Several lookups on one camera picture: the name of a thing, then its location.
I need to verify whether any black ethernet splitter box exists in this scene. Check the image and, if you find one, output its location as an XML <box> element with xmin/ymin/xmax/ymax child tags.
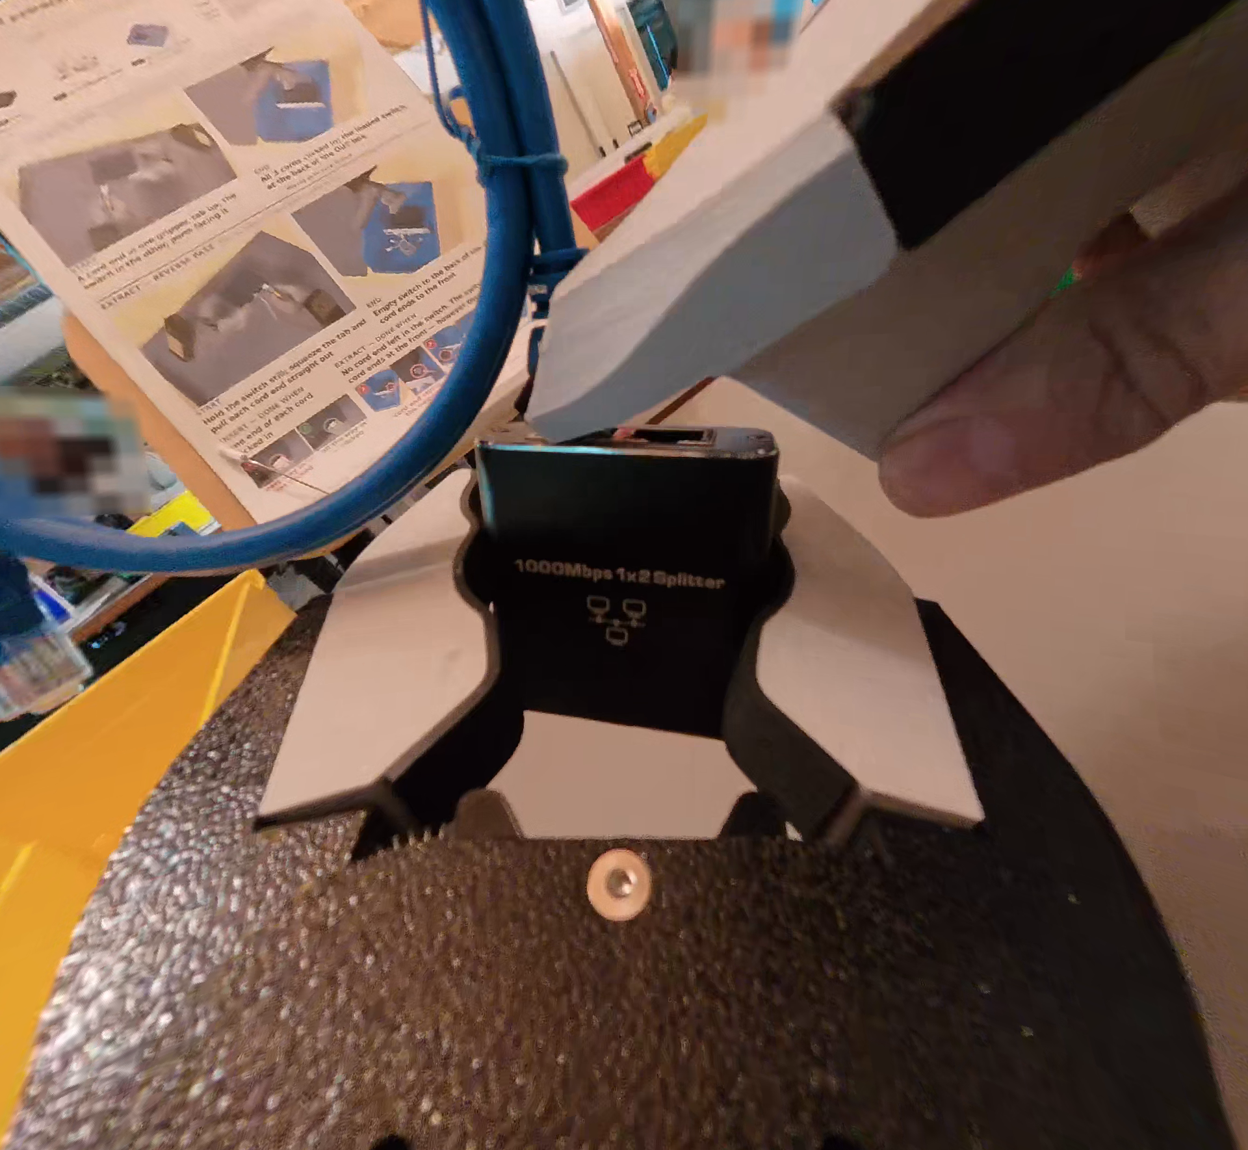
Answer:
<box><xmin>476</xmin><ymin>427</ymin><xmax>782</xmax><ymax>751</ymax></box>

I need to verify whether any wooden instruction board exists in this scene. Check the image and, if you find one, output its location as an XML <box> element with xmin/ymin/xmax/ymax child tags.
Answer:
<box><xmin>58</xmin><ymin>0</ymin><xmax>469</xmax><ymax>531</ymax></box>

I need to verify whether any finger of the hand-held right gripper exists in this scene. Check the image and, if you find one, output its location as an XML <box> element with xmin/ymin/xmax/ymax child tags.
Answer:
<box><xmin>525</xmin><ymin>109</ymin><xmax>1137</xmax><ymax>461</ymax></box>

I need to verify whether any person's right hand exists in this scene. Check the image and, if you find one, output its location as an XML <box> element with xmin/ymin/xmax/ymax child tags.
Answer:
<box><xmin>877</xmin><ymin>187</ymin><xmax>1248</xmax><ymax>519</ymax></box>

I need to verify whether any yellow parts tray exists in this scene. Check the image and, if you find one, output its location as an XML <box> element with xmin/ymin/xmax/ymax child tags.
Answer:
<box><xmin>641</xmin><ymin>114</ymin><xmax>709</xmax><ymax>178</ymax></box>

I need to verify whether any red parts tray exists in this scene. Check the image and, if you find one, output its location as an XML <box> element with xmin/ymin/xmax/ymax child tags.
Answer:
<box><xmin>570</xmin><ymin>158</ymin><xmax>657</xmax><ymax>240</ymax></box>

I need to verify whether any yellow plastic bin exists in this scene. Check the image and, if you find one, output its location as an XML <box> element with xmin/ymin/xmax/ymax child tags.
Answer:
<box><xmin>0</xmin><ymin>570</ymin><xmax>298</xmax><ymax>1102</ymax></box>

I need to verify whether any blue ethernet cable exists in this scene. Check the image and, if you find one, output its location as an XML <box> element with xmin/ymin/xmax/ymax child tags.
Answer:
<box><xmin>0</xmin><ymin>0</ymin><xmax>587</xmax><ymax>722</ymax></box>

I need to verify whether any printed instruction sheet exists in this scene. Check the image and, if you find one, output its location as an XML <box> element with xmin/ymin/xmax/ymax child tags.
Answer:
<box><xmin>0</xmin><ymin>0</ymin><xmax>533</xmax><ymax>527</ymax></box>

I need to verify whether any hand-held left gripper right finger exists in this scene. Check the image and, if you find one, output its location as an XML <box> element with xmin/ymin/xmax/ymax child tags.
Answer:
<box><xmin>726</xmin><ymin>476</ymin><xmax>986</xmax><ymax>847</ymax></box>

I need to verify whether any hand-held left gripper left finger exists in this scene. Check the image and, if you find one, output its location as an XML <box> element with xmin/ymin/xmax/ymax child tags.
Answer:
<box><xmin>256</xmin><ymin>472</ymin><xmax>525</xmax><ymax>829</ymax></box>

